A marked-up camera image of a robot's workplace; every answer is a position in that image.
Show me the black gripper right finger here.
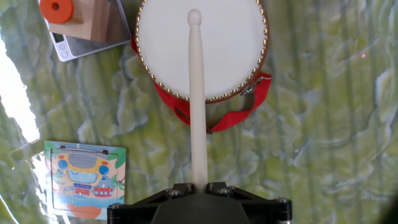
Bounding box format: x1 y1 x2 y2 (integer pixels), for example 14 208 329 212
207 182 293 224

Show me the red drum white head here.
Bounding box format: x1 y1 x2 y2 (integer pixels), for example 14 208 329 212
135 0 270 104

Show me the orange ring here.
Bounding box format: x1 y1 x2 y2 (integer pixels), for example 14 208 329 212
39 0 75 25

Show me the green marble pattern mat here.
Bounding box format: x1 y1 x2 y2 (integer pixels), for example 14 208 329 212
0 0 398 224

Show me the cartoon car puzzle board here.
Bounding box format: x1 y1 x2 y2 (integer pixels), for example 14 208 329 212
43 140 127 221

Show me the wooden peg block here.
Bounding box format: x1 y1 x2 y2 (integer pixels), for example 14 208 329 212
48 0 121 43

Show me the silver digital pocket scale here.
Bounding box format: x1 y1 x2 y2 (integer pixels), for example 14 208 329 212
39 0 132 62

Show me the pale wooden drumstick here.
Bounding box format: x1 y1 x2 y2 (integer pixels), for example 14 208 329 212
187 8 208 194

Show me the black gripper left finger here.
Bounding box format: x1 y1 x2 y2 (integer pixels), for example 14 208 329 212
107 182 195 224

